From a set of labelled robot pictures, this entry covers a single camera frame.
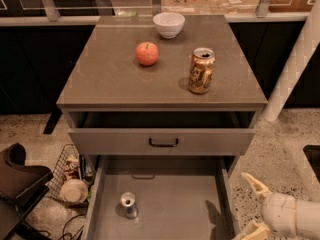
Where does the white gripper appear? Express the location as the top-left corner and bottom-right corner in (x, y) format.
(233, 172), (297, 240)

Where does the silver blue redbull can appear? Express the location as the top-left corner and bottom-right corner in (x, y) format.
(120, 192), (138, 219)

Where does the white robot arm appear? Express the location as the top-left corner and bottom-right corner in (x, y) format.
(232, 172), (320, 240)

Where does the grey middle drawer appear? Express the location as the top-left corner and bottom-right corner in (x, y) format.
(81, 156), (239, 240)

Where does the grey drawer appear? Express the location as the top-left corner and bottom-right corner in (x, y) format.
(81, 156), (239, 240)
(70, 111), (254, 156)

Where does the gold soda can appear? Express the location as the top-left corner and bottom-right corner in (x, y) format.
(189, 47), (215, 94)

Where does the grey drawer cabinet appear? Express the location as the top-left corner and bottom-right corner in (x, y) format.
(56, 14), (269, 172)

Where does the grey top drawer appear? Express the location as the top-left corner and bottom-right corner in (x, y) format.
(70, 111), (254, 156)

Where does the dark bottle in basket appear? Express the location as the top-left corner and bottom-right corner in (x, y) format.
(80, 156), (94, 185)

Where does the white cup in basket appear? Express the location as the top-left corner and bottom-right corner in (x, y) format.
(60, 179), (88, 203)

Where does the brown snack bag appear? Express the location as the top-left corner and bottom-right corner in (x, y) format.
(63, 155), (80, 181)

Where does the red apple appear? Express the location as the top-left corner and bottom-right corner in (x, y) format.
(135, 42), (159, 66)

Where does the white bowl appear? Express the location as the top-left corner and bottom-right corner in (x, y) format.
(153, 12), (185, 39)

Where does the white diagonal post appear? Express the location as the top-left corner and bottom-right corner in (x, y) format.
(262, 0), (320, 122)

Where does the black wire basket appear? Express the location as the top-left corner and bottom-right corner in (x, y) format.
(47, 144), (88, 208)

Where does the black floor cable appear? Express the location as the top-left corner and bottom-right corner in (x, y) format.
(49, 213), (88, 240)

